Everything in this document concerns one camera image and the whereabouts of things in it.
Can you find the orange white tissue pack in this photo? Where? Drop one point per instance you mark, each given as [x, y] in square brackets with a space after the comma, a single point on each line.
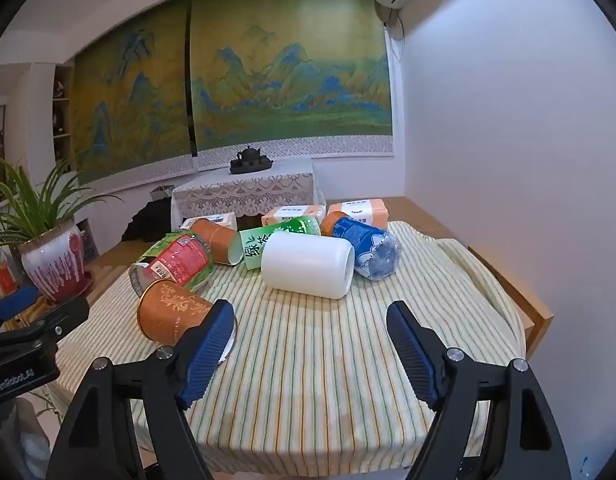
[363, 210]
[288, 212]

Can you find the black tea tray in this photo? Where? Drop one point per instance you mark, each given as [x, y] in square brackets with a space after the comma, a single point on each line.
[253, 166]

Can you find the striped yellow cloth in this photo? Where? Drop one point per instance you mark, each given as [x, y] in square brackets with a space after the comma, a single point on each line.
[313, 360]

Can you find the landscape painting curtain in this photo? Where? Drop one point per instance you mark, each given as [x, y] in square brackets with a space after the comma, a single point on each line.
[288, 70]
[128, 110]

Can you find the black teapot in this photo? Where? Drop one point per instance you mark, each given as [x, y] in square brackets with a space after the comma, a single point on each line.
[248, 154]

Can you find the white wall shelf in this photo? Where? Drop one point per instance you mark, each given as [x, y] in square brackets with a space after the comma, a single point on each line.
[62, 110]

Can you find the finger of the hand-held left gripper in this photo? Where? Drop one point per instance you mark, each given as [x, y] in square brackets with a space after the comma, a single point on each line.
[58, 320]
[15, 301]

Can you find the white cup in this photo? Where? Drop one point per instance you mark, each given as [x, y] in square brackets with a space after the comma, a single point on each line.
[308, 265]

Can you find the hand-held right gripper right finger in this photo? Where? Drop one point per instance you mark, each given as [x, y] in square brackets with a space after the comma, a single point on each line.
[413, 350]

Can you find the lace covered side table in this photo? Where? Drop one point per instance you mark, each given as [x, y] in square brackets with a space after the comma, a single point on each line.
[238, 192]

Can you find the black bag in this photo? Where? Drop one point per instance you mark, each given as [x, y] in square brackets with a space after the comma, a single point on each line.
[148, 222]

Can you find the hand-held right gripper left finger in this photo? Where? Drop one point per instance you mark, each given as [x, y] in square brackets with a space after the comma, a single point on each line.
[208, 350]

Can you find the red green instant noodle cup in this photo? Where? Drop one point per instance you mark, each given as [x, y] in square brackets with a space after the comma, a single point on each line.
[180, 260]

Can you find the green label tea bottle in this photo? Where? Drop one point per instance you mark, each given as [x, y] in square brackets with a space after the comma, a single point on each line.
[298, 225]

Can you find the potted spider plant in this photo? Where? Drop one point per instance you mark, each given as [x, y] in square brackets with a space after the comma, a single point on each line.
[53, 260]

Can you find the air conditioner pipe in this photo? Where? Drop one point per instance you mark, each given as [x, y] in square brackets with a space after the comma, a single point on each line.
[393, 22]

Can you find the blue label plastic bottle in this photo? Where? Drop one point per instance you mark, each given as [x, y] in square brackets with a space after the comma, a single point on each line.
[363, 242]

